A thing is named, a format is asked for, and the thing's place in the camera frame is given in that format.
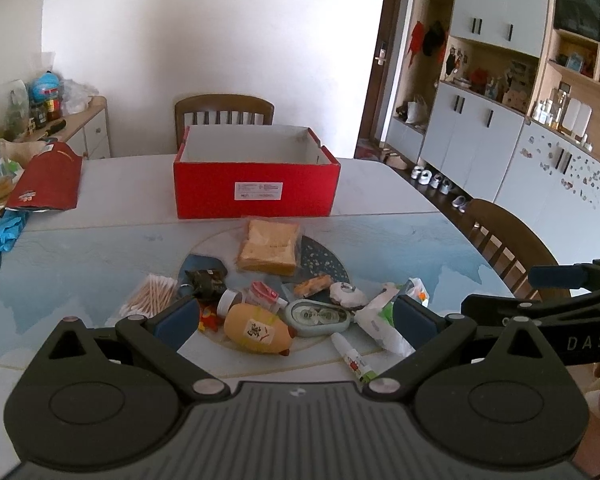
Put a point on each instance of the cotton swab pack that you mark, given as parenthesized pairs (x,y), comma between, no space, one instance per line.
(150,292)

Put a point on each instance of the red cardboard box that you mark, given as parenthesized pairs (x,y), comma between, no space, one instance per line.
(205,195)

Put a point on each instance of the wooden slat back chair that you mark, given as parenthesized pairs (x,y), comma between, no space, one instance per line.
(500,215)
(220,102)

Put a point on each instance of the pink sachet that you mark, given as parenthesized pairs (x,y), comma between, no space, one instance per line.
(265,295)

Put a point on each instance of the brown door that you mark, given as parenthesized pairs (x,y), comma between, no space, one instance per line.
(387,20)

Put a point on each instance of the blue globe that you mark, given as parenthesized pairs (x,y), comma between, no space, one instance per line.
(45,85)

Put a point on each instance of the tan squishy animal toy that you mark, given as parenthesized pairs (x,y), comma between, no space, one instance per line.
(250,325)

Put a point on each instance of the black snack packet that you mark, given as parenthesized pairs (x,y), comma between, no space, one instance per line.
(207,282)

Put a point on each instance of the row of shoes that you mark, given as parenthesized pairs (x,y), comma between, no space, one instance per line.
(432,178)

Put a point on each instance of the wooden sideboard white drawers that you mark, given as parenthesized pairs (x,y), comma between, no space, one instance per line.
(97,130)

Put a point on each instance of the orange wrapped snack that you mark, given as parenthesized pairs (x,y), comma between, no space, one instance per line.
(312,285)

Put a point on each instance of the black hat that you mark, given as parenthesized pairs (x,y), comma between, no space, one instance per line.
(434,37)

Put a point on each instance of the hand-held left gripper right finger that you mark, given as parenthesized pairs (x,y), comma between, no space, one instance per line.
(415,320)

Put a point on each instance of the clear plastic bag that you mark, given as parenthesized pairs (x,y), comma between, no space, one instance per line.
(77,95)

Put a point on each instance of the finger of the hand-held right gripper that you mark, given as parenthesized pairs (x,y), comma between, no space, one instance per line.
(490,306)
(555,276)

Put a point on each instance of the white wooden cabinet unit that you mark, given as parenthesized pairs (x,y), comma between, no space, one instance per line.
(485,125)

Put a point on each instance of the red yellow snack packet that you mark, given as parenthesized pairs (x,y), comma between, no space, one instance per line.
(210,321)

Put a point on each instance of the grey correction tape dispenser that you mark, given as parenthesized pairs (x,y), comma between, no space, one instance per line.
(310,316)

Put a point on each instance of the bagged sliced bread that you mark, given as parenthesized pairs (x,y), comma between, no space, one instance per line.
(267,250)

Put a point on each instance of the red hanging ornament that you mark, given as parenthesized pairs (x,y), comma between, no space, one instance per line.
(416,40)

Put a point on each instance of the white bag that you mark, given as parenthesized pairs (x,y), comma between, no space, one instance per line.
(417,110)

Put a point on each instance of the red label sauce bottle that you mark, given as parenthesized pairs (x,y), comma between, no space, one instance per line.
(52,108)

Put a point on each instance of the blue printed table mat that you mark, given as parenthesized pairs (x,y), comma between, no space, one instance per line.
(80,270)

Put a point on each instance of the clear glass vase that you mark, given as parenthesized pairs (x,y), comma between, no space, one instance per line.
(0,105)

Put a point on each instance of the red box lid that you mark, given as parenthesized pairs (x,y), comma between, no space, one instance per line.
(50,180)

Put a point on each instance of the white green glue pen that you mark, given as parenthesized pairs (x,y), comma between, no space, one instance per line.
(352,360)

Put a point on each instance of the blue disposable gloves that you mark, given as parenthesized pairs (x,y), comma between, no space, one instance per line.
(2,232)

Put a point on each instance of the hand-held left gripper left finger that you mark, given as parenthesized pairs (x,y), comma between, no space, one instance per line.
(180,317)

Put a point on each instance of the white green plastic packet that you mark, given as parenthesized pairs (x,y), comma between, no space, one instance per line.
(375,320)

